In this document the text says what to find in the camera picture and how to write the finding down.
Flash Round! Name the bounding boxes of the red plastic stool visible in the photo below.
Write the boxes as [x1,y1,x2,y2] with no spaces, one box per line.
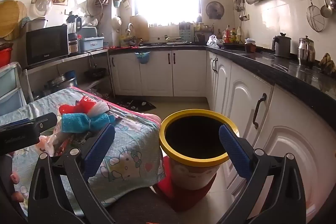
[154,156,219,212]

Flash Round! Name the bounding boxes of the black floor mat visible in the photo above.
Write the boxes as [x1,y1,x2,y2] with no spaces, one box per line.
[115,99,157,112]

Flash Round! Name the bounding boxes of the cartoon printed blanket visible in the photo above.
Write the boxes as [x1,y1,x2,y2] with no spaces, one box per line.
[0,86,166,216]

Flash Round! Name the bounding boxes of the steel shelf rack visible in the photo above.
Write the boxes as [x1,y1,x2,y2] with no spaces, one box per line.
[24,48,116,99]

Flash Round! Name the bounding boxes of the small wall fan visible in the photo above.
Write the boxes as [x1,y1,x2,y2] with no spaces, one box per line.
[205,1,225,20]

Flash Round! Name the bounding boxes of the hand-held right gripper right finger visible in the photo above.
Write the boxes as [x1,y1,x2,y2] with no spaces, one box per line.
[218,124,307,224]

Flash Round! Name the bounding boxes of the wire skimmer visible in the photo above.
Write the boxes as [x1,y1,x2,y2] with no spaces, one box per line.
[303,0,326,32]

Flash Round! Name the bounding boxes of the bunch of bananas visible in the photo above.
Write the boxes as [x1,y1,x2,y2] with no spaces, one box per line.
[318,52,336,75]

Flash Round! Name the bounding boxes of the steel kettle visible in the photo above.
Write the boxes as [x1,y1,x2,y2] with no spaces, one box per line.
[297,35,316,65]

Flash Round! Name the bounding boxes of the round bamboo tray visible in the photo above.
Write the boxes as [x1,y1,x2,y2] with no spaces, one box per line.
[0,0,28,40]

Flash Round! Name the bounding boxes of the yellow rimmed waste bin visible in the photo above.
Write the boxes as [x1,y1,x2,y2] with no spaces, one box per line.
[159,109,240,191]

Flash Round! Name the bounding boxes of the brown glass jar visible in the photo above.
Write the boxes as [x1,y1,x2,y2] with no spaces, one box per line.
[244,38,257,53]

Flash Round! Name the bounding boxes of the white kitchen cabinets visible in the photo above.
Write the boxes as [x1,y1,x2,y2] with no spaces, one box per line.
[109,49,336,216]

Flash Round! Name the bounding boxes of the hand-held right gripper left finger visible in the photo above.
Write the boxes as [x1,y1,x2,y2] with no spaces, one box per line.
[28,123,116,224]

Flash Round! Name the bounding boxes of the black wok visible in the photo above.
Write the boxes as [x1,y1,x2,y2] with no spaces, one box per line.
[84,68,107,79]

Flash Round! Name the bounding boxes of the blue fuzzy sock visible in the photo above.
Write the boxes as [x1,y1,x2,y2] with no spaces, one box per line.
[61,113,116,133]

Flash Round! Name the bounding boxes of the grey kettle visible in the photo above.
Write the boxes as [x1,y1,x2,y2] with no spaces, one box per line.
[271,33,292,58]

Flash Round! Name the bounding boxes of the green wall holder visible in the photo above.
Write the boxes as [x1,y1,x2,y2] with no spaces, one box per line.
[113,0,131,10]

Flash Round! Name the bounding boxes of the blue round container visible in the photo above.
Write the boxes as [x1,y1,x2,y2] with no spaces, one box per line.
[65,70,78,86]

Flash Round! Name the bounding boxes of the wooden cutting board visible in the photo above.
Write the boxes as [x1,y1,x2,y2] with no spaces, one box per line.
[130,15,150,42]

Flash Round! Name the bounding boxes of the plastic drawer cabinet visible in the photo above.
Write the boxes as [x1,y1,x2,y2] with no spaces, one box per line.
[0,62,27,116]

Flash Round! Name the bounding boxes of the steel pot with lid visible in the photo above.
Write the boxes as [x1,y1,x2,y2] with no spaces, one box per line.
[47,73,69,93]

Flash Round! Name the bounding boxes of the clear plastic lid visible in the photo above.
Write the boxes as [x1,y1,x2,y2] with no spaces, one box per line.
[35,0,53,16]

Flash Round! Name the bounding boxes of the cluster of condiment bottles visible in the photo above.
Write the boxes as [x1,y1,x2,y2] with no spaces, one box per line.
[223,25,242,44]

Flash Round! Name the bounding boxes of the black microwave oven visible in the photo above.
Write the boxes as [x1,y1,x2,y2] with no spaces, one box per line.
[25,24,70,66]

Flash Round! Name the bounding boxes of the hanging kitchen utensils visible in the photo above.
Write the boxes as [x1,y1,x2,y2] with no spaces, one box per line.
[233,0,246,21]

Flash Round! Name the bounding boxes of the person's left hand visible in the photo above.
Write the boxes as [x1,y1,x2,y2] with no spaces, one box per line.
[10,172,25,201]

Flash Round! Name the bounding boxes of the white hanging colander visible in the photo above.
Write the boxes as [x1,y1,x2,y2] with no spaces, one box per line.
[111,15,123,28]

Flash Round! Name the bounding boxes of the blue hanging bin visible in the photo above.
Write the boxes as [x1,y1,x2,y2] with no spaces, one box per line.
[135,51,152,64]

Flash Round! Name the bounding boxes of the red snack packet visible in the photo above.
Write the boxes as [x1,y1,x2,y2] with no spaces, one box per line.
[58,96,99,115]

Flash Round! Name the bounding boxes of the white foam fruit net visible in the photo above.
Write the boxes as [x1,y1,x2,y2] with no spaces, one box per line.
[89,101,110,116]
[39,132,63,155]

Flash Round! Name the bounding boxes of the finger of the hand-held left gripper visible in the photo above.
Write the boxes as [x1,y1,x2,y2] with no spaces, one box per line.
[0,112,58,133]

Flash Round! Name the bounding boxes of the dark green wrapper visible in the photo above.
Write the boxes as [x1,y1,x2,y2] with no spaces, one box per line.
[65,132,90,151]

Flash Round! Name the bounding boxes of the blue dish box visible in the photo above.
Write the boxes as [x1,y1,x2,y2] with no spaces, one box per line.
[79,35,105,54]

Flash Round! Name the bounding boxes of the red plastic basin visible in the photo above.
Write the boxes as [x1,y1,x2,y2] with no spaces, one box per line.
[0,47,13,69]

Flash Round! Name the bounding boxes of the blender with dark base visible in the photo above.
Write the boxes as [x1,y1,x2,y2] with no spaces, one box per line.
[66,14,82,54]

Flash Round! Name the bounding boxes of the clear plastic bag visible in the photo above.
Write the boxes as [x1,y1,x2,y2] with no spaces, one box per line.
[206,35,224,47]

